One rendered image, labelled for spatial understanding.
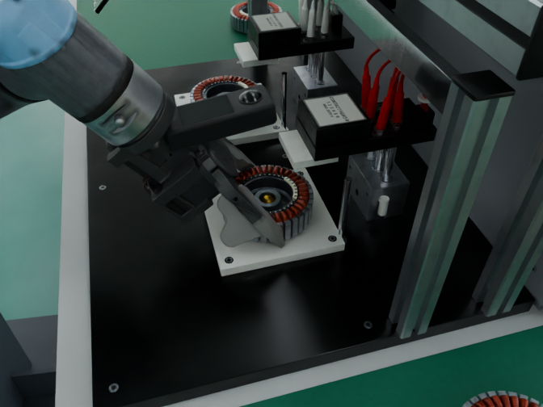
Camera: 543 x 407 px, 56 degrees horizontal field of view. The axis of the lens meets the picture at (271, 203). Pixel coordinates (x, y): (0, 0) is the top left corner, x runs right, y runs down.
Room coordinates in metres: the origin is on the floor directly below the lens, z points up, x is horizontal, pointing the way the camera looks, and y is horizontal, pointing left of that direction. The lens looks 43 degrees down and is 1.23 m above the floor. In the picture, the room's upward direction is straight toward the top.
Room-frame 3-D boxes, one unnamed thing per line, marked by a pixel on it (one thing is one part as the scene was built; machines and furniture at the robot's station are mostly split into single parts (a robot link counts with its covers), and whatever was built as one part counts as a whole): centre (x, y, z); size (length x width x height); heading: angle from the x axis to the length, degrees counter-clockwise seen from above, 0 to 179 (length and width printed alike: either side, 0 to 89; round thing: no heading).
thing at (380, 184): (0.50, -0.13, 0.80); 0.07 x 0.05 x 0.06; 16
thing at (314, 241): (0.46, 0.00, 0.78); 0.15 x 0.15 x 0.01; 16
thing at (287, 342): (0.58, 0.02, 0.76); 0.64 x 0.47 x 0.02; 16
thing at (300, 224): (0.46, 0.00, 0.80); 0.11 x 0.11 x 0.04
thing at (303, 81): (0.73, -0.07, 0.80); 0.07 x 0.05 x 0.06; 16
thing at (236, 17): (1.09, 0.03, 0.77); 0.11 x 0.11 x 0.04
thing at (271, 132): (0.69, 0.07, 0.78); 0.15 x 0.15 x 0.01; 16
